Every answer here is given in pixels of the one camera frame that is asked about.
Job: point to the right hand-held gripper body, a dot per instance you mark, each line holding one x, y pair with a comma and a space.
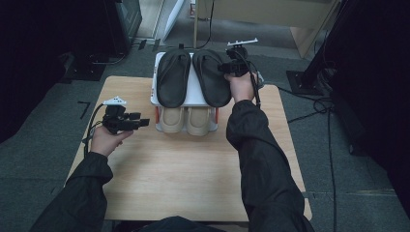
238, 67

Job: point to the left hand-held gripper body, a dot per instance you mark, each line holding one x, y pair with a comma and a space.
116, 122

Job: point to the black sandal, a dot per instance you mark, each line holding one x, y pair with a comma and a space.
174, 80
211, 80

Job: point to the person's right hand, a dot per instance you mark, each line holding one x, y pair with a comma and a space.
241, 88

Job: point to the person's left hand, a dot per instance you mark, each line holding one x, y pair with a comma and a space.
103, 141

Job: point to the black stand base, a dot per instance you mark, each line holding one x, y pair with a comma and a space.
83, 69

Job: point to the light wooden cabinet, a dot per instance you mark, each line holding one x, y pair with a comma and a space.
274, 13

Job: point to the white board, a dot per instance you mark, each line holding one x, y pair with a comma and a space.
174, 19

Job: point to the black metal stand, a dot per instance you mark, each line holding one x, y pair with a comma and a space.
319, 58

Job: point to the black equipment cabinet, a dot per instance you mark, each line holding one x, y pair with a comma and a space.
124, 22

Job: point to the person's dark clothing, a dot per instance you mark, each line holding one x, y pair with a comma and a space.
174, 225

